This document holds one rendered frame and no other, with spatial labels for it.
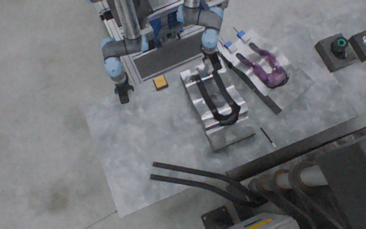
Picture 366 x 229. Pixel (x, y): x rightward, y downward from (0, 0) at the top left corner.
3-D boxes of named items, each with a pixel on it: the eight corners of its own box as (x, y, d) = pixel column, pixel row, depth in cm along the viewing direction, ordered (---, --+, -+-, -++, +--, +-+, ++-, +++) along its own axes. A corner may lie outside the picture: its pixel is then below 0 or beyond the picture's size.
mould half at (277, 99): (220, 57, 192) (222, 48, 181) (250, 33, 196) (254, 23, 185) (276, 115, 181) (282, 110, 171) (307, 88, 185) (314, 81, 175)
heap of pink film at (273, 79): (238, 62, 184) (240, 56, 177) (260, 45, 187) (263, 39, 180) (268, 93, 179) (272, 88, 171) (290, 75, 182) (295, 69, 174)
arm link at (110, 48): (124, 41, 151) (129, 61, 148) (101, 46, 150) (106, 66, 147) (121, 32, 143) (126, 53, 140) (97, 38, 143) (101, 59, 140)
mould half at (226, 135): (180, 78, 189) (180, 69, 176) (218, 63, 191) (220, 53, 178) (213, 152, 176) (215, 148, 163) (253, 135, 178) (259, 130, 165)
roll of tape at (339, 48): (329, 42, 185) (332, 40, 182) (340, 37, 186) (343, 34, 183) (337, 53, 183) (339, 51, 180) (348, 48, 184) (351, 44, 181)
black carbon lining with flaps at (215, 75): (193, 79, 181) (193, 72, 172) (217, 69, 182) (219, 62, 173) (217, 131, 172) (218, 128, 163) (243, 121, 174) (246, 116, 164)
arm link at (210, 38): (220, 28, 141) (216, 46, 140) (219, 37, 152) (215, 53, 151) (204, 25, 142) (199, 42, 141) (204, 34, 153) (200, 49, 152)
